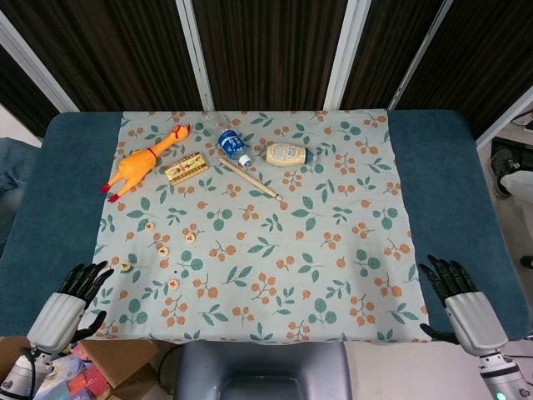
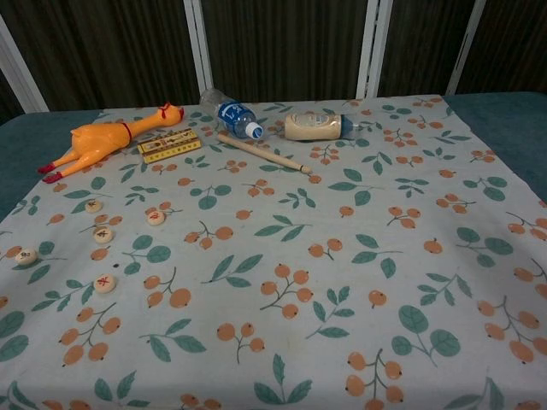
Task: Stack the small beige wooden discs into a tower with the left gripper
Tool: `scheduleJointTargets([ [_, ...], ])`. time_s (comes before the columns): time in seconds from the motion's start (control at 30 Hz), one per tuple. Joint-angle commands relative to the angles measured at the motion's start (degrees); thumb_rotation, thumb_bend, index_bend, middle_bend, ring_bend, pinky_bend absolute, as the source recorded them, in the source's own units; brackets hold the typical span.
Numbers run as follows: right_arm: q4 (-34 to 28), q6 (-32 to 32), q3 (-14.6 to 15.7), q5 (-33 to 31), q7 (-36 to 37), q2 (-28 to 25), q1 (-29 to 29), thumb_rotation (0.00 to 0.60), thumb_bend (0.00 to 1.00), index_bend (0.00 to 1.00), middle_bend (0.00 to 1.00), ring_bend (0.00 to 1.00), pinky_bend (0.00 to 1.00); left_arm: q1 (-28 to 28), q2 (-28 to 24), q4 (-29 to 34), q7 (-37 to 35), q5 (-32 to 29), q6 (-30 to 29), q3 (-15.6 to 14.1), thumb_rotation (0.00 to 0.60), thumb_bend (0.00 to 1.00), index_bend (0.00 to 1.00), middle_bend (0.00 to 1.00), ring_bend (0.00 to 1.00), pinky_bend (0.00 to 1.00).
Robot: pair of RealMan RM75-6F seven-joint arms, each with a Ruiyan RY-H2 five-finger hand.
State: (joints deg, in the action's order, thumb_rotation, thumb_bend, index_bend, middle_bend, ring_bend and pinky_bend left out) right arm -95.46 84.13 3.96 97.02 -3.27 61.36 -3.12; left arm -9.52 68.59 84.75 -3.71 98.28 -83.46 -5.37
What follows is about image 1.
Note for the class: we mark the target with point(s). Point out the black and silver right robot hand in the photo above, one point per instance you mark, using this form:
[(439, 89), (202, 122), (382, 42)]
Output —
[(474, 321)]

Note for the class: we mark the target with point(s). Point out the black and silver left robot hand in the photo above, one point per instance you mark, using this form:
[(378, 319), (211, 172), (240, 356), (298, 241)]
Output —
[(56, 321)]

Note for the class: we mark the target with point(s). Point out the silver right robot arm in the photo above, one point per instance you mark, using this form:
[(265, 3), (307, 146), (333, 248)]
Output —
[(499, 375)]

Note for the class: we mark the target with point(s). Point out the brown cardboard box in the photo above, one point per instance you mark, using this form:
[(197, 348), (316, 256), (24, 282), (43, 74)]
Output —
[(121, 358)]

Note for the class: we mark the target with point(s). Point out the teal table cover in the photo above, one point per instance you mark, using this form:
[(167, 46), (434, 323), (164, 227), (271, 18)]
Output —
[(50, 187)]

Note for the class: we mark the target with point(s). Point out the white trouser leg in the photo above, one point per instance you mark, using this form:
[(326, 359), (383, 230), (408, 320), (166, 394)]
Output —
[(518, 183)]

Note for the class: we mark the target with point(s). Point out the black sneaker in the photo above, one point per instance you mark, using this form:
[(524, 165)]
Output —
[(501, 171)]

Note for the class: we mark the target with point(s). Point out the blue jeans leg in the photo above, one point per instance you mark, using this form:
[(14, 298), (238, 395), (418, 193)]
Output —
[(12, 166)]

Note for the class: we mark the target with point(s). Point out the orange rubber chicken toy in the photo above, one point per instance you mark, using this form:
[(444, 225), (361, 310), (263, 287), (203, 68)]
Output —
[(135, 164)]

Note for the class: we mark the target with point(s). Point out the gold patterned card box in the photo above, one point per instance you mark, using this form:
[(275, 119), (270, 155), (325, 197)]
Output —
[(186, 168)]

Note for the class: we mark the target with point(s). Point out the grey robot torso housing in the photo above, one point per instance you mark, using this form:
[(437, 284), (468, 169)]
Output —
[(262, 371)]

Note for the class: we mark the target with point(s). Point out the floral printed tablecloth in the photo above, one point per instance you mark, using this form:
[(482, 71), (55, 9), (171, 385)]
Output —
[(270, 258)]

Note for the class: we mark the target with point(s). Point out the tapered wooden stick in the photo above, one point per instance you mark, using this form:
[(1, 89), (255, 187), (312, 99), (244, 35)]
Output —
[(250, 179)]

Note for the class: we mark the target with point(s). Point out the clear water bottle blue label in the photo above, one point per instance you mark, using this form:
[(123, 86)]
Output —
[(230, 143)]

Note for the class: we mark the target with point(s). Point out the cream mayonnaise squeeze bottle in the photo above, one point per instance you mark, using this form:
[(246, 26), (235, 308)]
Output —
[(287, 155)]

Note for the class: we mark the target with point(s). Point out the dark folding screen white frames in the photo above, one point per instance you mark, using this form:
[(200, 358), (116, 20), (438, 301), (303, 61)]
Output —
[(270, 50)]

